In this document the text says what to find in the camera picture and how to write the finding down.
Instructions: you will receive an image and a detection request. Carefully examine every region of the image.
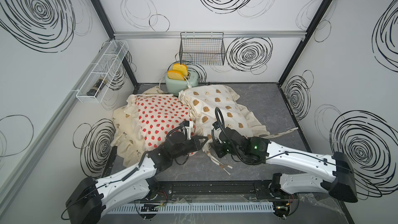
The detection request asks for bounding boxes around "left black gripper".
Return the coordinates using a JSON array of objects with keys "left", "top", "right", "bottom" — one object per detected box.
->
[{"left": 171, "top": 135, "right": 208, "bottom": 161}]

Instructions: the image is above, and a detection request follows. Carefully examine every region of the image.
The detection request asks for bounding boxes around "cream bear print pillow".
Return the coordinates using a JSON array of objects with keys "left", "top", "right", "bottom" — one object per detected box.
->
[{"left": 178, "top": 83, "right": 299, "bottom": 175}]

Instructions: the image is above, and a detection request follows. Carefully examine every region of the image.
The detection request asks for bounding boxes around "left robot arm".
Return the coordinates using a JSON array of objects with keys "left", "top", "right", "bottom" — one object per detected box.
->
[{"left": 63, "top": 132, "right": 208, "bottom": 224}]

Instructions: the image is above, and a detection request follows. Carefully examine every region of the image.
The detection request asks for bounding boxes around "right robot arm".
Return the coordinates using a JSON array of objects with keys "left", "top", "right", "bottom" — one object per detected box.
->
[{"left": 211, "top": 128, "right": 358, "bottom": 203}]

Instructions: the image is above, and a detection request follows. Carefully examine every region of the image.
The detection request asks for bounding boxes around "mint green toaster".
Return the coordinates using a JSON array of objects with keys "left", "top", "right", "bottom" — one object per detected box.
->
[{"left": 165, "top": 71, "right": 199, "bottom": 96}]

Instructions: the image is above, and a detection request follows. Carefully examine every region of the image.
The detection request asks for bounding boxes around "front yellow toast slice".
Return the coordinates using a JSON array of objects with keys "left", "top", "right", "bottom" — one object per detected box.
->
[{"left": 167, "top": 70, "right": 186, "bottom": 81}]

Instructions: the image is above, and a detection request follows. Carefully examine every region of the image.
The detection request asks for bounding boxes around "yellow toast slice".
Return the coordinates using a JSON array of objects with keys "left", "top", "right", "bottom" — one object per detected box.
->
[
  {"left": 167, "top": 70, "right": 186, "bottom": 81},
  {"left": 172, "top": 63, "right": 189, "bottom": 77}
]

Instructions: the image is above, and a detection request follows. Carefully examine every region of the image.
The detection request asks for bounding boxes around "rear yellow toast slice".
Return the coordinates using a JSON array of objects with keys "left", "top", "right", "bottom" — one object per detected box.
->
[{"left": 172, "top": 63, "right": 189, "bottom": 77}]

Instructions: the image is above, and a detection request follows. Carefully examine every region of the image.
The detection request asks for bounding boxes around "dark item in shelf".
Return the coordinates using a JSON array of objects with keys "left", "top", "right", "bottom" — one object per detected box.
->
[{"left": 86, "top": 78, "right": 107, "bottom": 96}]

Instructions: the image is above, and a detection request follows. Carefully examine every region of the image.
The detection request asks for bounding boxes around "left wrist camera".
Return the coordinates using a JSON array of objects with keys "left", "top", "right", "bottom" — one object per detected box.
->
[{"left": 182, "top": 120, "right": 194, "bottom": 140}]

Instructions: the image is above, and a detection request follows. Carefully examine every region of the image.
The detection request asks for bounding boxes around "white toaster power cord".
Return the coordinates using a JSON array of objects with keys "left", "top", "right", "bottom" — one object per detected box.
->
[{"left": 158, "top": 76, "right": 193, "bottom": 94}]

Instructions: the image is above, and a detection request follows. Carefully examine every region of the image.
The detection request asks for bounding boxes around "white slotted cable duct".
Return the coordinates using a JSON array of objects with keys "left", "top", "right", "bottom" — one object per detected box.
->
[{"left": 110, "top": 202, "right": 275, "bottom": 215}]

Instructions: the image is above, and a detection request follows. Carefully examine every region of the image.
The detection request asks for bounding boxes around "black wire basket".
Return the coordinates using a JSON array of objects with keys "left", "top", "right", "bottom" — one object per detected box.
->
[{"left": 179, "top": 32, "right": 226, "bottom": 66}]

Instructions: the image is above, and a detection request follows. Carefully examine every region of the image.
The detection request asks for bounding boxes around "white wire wall shelf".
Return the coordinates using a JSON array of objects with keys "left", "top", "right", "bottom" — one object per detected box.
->
[{"left": 76, "top": 39, "right": 129, "bottom": 103}]

